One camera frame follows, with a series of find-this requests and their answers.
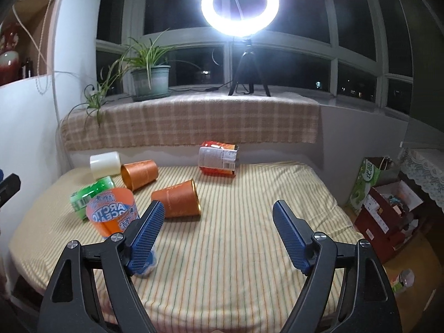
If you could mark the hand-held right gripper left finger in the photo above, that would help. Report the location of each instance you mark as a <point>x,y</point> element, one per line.
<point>147,230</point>

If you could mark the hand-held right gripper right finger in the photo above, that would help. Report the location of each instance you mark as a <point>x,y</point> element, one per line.
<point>289,232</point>

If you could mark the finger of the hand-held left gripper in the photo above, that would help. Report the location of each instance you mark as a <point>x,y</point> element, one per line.
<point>8,189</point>

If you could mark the orange Arctic Ocean bottle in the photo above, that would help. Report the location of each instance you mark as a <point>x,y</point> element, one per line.
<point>111,211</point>

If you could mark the orange paper cup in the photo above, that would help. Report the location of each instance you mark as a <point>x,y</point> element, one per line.
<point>142,175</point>
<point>180,197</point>

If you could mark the white translucent cup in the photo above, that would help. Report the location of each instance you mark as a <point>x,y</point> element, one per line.
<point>105,165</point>

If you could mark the green plastic bottle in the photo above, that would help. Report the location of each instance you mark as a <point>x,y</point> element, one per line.
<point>86,196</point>

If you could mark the striped bed sheet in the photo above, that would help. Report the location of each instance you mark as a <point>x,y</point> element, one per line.
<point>225,274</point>

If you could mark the red cardboard box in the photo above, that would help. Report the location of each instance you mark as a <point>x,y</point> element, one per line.
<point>378,222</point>

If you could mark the green and white paper bag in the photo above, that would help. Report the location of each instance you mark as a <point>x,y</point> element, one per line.
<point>367,180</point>

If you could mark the red white snack package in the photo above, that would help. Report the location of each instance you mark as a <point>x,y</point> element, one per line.
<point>216,158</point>

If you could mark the dark small bottle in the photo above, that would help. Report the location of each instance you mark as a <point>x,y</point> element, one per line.
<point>27,68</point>

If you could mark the checked beige blanket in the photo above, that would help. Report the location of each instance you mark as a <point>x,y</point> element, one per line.
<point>208,121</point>

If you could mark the red vase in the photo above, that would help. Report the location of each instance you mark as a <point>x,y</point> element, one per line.
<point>8,62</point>

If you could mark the white power plug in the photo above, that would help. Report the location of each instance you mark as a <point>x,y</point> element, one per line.
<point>93,89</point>

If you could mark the green plant saucer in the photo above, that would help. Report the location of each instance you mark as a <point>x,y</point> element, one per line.
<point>152,96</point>

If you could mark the white lace cloth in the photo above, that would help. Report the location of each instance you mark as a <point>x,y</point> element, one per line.
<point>425,170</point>

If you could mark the potted spider plant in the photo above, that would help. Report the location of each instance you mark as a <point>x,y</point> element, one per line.
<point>151,78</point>

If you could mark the black tripod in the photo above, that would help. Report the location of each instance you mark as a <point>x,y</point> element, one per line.
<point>247,53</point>

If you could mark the wooden shelf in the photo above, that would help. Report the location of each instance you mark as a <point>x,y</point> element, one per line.
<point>38,0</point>

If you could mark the white window frame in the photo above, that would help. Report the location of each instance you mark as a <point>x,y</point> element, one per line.
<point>333,52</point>

